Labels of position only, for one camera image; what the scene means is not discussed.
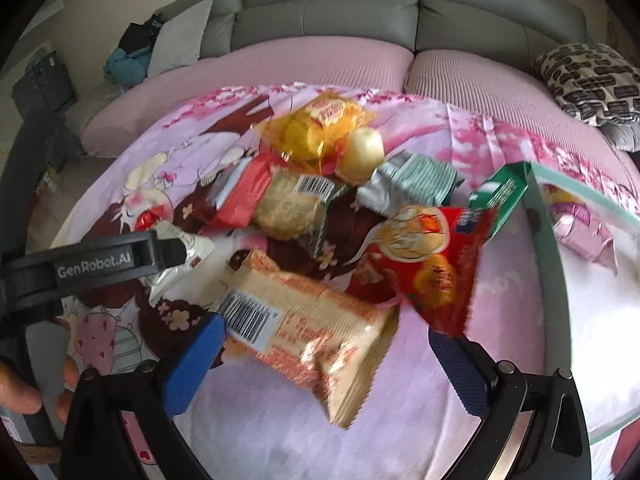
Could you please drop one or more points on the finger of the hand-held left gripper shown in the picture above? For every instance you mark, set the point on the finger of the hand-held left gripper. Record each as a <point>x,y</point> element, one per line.
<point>100,260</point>

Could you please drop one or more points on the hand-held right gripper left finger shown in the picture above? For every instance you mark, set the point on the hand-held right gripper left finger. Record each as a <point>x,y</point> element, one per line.
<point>192,365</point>

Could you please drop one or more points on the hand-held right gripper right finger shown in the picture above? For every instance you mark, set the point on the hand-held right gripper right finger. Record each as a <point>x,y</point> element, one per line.
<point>460,375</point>

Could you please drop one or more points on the silver foil snack packet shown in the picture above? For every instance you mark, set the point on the silver foil snack packet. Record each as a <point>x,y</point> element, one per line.
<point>175,255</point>

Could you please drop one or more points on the large red snack bag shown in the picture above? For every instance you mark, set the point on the large red snack bag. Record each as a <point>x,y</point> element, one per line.
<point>430,260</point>

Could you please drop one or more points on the beige cracker packet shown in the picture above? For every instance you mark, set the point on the beige cracker packet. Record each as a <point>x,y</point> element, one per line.
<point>310,330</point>

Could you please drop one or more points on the clear storage box teal rim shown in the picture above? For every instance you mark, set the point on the clear storage box teal rim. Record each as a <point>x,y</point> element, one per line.
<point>547,260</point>

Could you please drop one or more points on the clear cake packet green edges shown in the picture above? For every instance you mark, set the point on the clear cake packet green edges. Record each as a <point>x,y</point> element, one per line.
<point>290,205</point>

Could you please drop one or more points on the person's left hand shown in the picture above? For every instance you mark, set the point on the person's left hand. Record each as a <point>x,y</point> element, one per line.
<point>20,392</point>

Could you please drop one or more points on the printed blanket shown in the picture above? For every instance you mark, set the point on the printed blanket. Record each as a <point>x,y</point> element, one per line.
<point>250,410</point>

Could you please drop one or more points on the small red snack packet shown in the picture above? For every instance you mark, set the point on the small red snack packet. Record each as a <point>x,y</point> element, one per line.
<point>240,195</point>

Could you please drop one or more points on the green carton box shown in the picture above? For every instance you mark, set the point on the green carton box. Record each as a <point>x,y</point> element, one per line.
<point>500,195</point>

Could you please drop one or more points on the pink snack packet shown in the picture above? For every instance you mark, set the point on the pink snack packet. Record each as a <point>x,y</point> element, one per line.
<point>585,230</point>

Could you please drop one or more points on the blue clothing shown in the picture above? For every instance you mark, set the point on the blue clothing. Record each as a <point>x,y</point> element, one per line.
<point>125,67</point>

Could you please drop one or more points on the green and silver packet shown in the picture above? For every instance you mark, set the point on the green and silver packet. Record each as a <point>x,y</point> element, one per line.
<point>415,180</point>

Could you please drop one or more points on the black clothing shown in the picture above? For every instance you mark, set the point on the black clothing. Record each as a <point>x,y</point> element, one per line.
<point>140,35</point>

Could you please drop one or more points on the plain grey pillow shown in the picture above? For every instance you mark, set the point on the plain grey pillow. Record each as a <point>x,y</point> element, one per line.
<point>180,40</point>

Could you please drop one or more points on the white round snack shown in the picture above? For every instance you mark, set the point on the white round snack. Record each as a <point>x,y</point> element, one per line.
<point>362,152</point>

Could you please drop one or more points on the yellow snack packet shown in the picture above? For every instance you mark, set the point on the yellow snack packet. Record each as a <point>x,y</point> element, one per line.
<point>320,125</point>

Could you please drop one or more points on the pink sofa seat cover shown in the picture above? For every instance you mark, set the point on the pink sofa seat cover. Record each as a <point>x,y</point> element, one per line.
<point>475,75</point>
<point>300,70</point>

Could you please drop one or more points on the small grey cushion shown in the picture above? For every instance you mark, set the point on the small grey cushion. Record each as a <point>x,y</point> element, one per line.
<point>622,135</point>

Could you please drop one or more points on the black patterned pillow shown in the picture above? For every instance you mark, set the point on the black patterned pillow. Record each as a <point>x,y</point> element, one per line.
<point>590,80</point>

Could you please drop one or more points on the grey sofa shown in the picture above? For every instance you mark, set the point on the grey sofa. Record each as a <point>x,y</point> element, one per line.
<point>325,20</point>

